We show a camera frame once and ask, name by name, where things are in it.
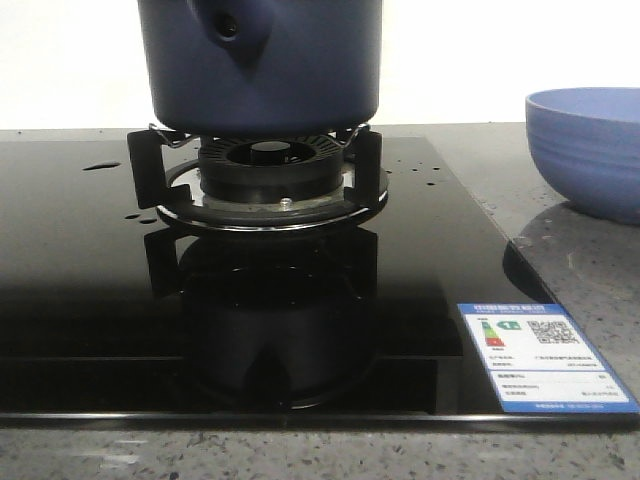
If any light blue bowl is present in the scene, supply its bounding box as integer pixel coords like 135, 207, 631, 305
525, 87, 639, 225

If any right black pot support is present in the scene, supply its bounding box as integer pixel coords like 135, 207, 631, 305
127, 125, 388, 233

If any black glass gas stove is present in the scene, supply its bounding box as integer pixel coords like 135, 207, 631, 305
1, 138, 639, 431

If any dark blue pot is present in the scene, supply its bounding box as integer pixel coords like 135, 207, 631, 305
137, 1, 383, 138

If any blue energy label sticker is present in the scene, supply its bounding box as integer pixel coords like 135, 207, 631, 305
458, 303, 639, 414

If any right gas burner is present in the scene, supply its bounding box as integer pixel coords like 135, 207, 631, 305
198, 135, 343, 204

